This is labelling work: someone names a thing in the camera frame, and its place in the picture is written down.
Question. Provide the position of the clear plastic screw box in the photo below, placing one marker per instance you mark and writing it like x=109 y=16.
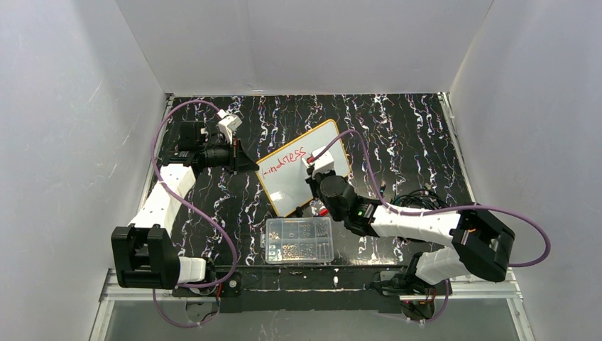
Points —
x=306 y=240

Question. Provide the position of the aluminium side rail left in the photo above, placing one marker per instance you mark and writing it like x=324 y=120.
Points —
x=157 y=132

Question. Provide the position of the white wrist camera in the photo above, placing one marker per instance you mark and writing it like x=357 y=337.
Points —
x=228 y=123
x=322 y=161

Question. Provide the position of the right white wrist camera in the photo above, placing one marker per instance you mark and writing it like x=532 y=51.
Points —
x=322 y=161

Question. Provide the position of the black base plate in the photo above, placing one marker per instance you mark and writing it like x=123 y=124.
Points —
x=373 y=300

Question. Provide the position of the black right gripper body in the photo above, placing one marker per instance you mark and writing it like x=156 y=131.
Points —
x=313 y=180

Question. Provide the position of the yellow framed whiteboard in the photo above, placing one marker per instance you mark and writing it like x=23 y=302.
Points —
x=282 y=173

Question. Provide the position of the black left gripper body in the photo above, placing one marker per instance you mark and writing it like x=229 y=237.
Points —
x=236 y=155

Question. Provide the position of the aluminium side rail right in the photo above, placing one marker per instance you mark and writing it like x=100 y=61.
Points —
x=449 y=116

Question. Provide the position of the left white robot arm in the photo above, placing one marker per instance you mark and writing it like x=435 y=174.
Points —
x=144 y=254

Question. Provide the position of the black ethernet cable teal plug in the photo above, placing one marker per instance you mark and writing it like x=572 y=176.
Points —
x=424 y=197

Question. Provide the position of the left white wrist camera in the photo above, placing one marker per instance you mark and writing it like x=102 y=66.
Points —
x=228 y=123

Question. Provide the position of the aluminium front rail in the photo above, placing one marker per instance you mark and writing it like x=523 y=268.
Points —
x=352 y=279

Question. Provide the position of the aluminium side rail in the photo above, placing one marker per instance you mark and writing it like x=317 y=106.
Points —
x=157 y=132
x=449 y=116

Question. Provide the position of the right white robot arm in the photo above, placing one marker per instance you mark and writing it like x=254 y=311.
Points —
x=472 y=241

